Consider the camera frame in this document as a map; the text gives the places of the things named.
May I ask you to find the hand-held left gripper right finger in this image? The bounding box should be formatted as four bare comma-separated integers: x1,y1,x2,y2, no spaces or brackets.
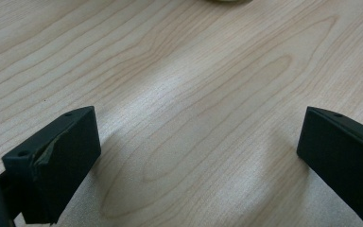
296,106,363,226

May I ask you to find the white cup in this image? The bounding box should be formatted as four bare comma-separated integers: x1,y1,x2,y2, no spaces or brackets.
206,0,253,4

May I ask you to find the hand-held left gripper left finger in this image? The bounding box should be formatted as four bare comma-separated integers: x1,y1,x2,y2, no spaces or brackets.
1,106,102,225

